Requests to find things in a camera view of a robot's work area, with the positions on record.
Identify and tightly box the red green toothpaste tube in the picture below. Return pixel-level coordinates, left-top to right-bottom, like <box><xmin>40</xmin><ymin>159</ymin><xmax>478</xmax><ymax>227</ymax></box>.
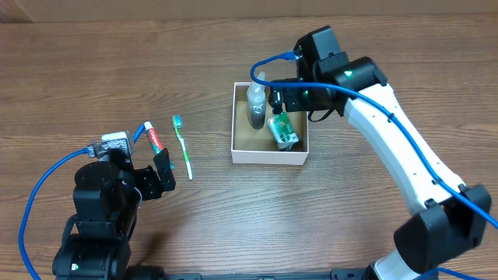
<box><xmin>144</xmin><ymin>121</ymin><xmax>174</xmax><ymax>169</ymax></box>

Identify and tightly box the clear spray bottle dark liquid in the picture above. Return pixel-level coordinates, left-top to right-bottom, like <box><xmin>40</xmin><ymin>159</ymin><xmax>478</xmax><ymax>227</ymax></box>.
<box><xmin>246</xmin><ymin>81</ymin><xmax>266</xmax><ymax>129</ymax></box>

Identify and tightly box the green soap packet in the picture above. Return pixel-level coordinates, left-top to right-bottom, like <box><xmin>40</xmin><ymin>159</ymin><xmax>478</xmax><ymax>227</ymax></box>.
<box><xmin>267</xmin><ymin>112</ymin><xmax>299</xmax><ymax>151</ymax></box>

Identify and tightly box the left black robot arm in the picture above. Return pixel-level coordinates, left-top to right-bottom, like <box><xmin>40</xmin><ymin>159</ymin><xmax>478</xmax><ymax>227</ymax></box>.
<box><xmin>52</xmin><ymin>149</ymin><xmax>176</xmax><ymax>279</ymax></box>

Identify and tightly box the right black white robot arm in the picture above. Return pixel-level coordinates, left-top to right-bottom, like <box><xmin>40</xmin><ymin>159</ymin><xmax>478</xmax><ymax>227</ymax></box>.
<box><xmin>270</xmin><ymin>26</ymin><xmax>496</xmax><ymax>279</ymax></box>

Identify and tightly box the blue disposable razor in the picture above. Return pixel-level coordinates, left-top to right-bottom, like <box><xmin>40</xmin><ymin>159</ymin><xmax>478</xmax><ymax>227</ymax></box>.
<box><xmin>132</xmin><ymin>124</ymin><xmax>145</xmax><ymax>143</ymax></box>

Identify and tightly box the green white toothbrush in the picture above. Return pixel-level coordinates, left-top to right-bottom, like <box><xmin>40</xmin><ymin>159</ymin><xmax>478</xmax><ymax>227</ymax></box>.
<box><xmin>172</xmin><ymin>115</ymin><xmax>193</xmax><ymax>180</ymax></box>

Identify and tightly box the white cardboard box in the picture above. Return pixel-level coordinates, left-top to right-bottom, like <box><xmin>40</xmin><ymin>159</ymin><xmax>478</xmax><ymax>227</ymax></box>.
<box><xmin>230</xmin><ymin>82</ymin><xmax>309</xmax><ymax>165</ymax></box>

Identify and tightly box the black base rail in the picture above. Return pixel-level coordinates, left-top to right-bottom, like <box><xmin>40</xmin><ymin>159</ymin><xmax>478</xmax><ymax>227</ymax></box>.
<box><xmin>124</xmin><ymin>266</ymin><xmax>377</xmax><ymax>280</ymax></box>

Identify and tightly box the right blue cable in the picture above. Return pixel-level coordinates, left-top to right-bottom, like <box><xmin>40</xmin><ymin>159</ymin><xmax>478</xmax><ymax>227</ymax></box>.
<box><xmin>249</xmin><ymin>51</ymin><xmax>498</xmax><ymax>280</ymax></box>

